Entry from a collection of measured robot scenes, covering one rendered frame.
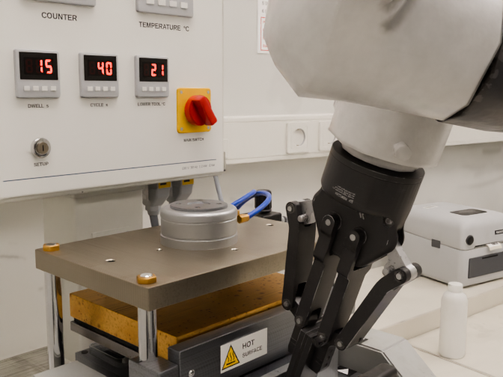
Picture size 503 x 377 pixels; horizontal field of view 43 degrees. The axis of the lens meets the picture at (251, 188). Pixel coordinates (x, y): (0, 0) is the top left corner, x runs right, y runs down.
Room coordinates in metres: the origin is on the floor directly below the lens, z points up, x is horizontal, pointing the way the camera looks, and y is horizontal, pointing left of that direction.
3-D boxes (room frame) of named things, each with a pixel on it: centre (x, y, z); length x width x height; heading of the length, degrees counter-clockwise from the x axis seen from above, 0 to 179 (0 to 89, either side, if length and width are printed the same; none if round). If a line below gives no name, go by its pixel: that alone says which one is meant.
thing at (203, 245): (0.68, 0.06, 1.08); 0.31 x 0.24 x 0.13; 137
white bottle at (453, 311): (1.19, -0.40, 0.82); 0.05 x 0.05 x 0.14
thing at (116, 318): (0.65, 0.05, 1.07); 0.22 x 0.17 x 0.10; 137
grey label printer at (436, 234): (1.61, -0.52, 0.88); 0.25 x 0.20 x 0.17; 33
